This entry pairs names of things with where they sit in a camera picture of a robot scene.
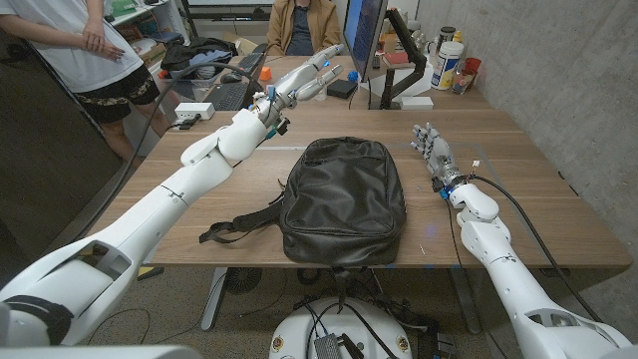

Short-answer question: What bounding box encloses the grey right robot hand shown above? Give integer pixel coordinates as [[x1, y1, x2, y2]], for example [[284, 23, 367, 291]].
[[409, 123, 465, 189]]

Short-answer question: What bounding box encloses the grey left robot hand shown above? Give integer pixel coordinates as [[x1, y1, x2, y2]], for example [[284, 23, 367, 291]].
[[252, 43, 346, 126]]

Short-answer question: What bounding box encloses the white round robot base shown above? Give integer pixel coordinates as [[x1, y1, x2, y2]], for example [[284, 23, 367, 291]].
[[268, 297, 414, 359]]

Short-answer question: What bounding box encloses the black backpack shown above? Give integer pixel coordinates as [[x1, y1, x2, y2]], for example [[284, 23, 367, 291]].
[[197, 136, 408, 266]]

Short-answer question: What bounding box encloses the flat black box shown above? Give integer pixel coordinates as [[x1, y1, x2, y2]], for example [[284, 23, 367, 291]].
[[326, 78, 358, 100]]

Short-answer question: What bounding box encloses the black keyboard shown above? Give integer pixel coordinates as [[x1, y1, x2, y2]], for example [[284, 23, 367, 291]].
[[231, 51, 268, 77]]

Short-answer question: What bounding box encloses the flat white box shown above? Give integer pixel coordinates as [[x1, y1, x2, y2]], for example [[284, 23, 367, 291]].
[[399, 95, 435, 111]]

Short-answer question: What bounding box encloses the tan cardboard box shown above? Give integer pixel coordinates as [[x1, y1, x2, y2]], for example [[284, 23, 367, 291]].
[[233, 37, 259, 56]]

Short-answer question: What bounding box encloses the black laptop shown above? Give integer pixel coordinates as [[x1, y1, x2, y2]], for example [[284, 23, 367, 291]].
[[202, 49, 270, 112]]

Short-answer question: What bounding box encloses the person in tan jacket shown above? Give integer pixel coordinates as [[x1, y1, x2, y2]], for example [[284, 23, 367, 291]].
[[266, 0, 345, 57]]

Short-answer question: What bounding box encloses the clear drinking glass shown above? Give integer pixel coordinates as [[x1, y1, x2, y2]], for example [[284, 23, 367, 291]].
[[452, 67, 474, 96]]

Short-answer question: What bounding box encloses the white labelled canister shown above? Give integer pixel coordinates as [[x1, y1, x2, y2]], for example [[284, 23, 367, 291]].
[[430, 41, 466, 92]]

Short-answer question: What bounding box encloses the computer monitor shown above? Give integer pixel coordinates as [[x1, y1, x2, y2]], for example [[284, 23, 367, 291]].
[[342, 0, 390, 84]]

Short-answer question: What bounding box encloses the red cup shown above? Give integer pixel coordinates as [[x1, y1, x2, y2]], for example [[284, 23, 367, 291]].
[[463, 57, 482, 86]]

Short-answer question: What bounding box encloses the white power strip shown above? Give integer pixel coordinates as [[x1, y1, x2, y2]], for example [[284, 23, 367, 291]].
[[172, 102, 216, 122]]

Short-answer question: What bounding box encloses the dark clothes pile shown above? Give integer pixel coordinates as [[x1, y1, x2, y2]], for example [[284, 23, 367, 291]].
[[159, 36, 239, 81]]

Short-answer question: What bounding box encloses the black plug adapter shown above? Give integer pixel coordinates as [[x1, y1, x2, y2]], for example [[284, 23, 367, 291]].
[[176, 114, 203, 131]]

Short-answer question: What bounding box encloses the black lidded jar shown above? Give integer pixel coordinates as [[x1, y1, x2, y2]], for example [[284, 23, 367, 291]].
[[436, 25, 458, 54]]

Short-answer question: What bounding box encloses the grey table leg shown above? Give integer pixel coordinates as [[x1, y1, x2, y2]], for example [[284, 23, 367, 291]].
[[448, 267, 482, 335]]

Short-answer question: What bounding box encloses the white shelf unit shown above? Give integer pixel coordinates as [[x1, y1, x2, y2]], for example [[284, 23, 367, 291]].
[[107, 0, 190, 66]]

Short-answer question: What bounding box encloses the black round fan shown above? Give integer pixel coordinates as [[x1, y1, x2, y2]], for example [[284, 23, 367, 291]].
[[224, 267, 263, 295]]

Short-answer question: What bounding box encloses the person in white shirt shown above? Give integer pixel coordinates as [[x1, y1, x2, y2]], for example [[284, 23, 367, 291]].
[[0, 0, 173, 169]]

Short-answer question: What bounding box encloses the metal module with grille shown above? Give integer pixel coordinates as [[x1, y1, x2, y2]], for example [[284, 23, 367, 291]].
[[313, 332, 345, 359]]

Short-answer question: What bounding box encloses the white table leg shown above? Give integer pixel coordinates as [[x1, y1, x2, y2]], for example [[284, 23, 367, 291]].
[[200, 267, 229, 333]]

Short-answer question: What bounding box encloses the dark brown partition panel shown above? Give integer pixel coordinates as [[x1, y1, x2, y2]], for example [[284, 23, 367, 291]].
[[0, 29, 125, 280]]

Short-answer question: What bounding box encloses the white robot torso edge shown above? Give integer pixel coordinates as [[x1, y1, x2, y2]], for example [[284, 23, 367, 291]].
[[0, 344, 203, 359]]

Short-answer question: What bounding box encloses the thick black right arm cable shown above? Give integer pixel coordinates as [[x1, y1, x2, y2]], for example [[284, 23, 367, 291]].
[[469, 173, 604, 324]]

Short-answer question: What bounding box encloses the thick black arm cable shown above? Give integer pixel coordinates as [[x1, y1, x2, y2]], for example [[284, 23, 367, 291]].
[[69, 62, 268, 245], [469, 173, 604, 324]]

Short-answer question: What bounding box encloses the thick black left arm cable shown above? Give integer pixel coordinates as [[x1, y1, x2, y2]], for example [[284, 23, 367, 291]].
[[69, 62, 268, 245]]

